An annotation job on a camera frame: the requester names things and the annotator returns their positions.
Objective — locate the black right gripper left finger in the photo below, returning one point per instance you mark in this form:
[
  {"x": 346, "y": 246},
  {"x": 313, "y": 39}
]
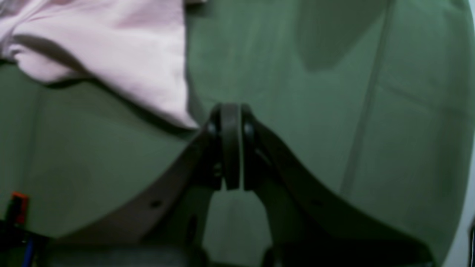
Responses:
[{"x": 163, "y": 226}]

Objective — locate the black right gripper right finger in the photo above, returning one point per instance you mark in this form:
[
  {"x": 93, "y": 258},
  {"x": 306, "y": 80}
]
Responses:
[{"x": 310, "y": 225}]

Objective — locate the pink t-shirt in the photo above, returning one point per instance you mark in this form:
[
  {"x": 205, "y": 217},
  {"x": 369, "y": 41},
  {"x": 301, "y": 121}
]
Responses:
[{"x": 135, "y": 47}]

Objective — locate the green table cloth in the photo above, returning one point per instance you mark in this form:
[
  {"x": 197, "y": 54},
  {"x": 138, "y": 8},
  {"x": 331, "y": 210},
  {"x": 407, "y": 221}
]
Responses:
[{"x": 375, "y": 97}]

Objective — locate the red right table clamp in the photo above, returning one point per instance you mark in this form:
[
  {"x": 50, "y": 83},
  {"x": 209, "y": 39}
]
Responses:
[{"x": 17, "y": 209}]

